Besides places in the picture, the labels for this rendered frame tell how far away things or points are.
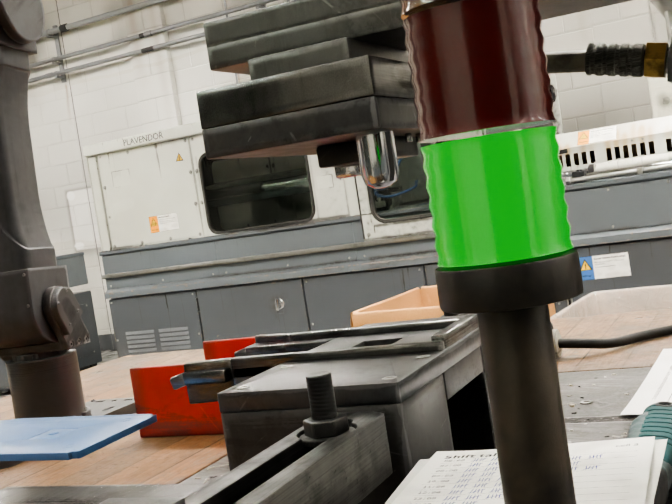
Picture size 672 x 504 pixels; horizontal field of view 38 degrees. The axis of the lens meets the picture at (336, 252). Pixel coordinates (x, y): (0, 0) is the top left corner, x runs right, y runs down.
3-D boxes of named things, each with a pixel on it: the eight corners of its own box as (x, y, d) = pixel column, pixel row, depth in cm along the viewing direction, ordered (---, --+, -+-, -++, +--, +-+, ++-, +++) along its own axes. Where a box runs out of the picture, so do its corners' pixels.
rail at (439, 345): (241, 397, 58) (234, 356, 58) (450, 384, 53) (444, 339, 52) (235, 399, 58) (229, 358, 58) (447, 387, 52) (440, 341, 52)
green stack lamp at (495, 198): (460, 256, 30) (444, 147, 29) (585, 241, 28) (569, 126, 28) (418, 272, 26) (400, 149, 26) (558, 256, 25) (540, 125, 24)
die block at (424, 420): (383, 443, 68) (368, 338, 68) (523, 438, 64) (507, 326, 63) (242, 555, 50) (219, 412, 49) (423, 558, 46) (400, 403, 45)
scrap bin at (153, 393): (214, 402, 93) (204, 340, 92) (463, 388, 82) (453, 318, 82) (139, 438, 82) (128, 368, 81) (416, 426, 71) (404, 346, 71)
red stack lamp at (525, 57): (443, 142, 29) (427, 32, 29) (568, 120, 28) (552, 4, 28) (399, 143, 26) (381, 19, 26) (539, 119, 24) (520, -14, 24)
